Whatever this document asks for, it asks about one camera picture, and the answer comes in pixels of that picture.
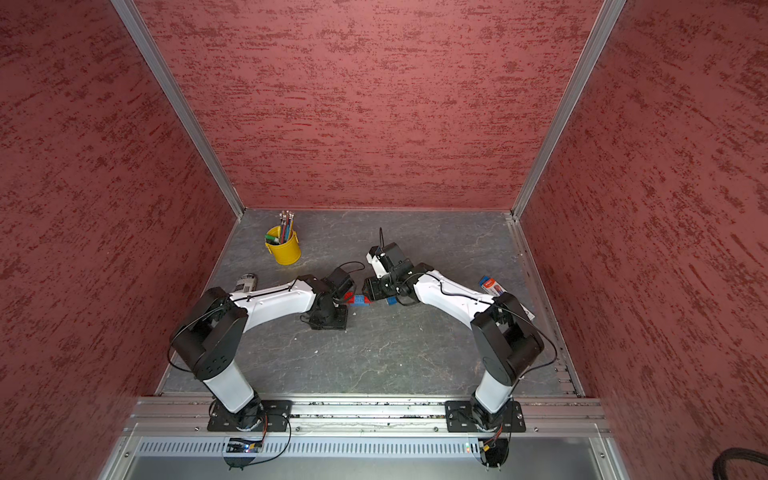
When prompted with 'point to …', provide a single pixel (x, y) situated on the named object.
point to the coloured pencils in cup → (287, 226)
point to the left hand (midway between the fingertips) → (334, 330)
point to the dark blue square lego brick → (392, 300)
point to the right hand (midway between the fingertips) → (371, 294)
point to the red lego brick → (349, 297)
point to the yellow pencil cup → (285, 253)
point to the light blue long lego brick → (359, 301)
